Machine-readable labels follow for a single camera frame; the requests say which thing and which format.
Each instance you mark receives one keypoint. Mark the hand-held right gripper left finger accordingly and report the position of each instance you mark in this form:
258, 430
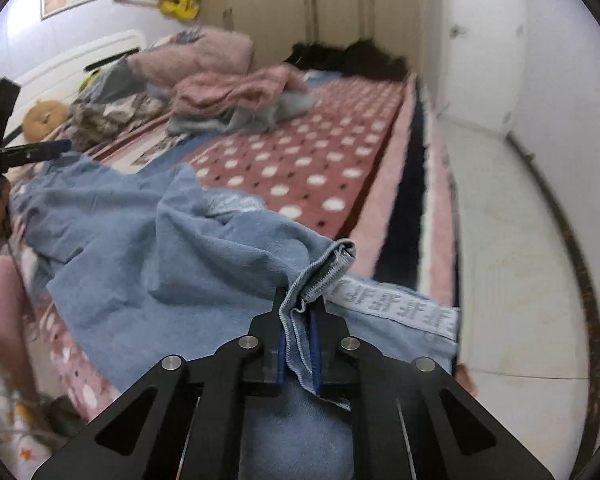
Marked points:
262, 335

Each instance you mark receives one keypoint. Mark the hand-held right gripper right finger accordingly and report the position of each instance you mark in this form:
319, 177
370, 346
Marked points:
330, 340

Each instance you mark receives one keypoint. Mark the blue denim pants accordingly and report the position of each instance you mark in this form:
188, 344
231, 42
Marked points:
180, 260

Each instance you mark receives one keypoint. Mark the tan plush toy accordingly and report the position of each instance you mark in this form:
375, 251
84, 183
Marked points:
42, 117

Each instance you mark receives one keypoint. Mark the green plush toy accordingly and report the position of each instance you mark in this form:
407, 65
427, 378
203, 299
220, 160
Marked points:
91, 80

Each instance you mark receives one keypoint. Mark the white headboard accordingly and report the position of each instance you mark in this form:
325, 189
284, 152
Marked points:
80, 55

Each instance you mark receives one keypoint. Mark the person's pink pajama leg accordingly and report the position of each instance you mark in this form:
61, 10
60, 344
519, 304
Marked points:
10, 310

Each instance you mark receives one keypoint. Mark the striped and dotted bed blanket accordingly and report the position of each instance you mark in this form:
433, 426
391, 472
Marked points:
330, 160

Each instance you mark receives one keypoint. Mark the pink and grey quilt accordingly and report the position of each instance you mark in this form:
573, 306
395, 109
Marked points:
200, 55

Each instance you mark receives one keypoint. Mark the folded pink clothes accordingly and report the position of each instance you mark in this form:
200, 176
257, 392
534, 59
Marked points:
230, 87

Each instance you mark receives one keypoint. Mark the folded light blue clothes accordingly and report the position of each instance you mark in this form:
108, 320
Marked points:
260, 115

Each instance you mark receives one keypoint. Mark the wooden wardrobe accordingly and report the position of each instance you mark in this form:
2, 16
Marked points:
280, 5

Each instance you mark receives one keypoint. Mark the pile of black clothes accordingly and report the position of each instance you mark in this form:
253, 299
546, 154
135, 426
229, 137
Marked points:
360, 57

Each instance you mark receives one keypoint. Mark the white door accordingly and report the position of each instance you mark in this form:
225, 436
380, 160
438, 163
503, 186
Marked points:
480, 50

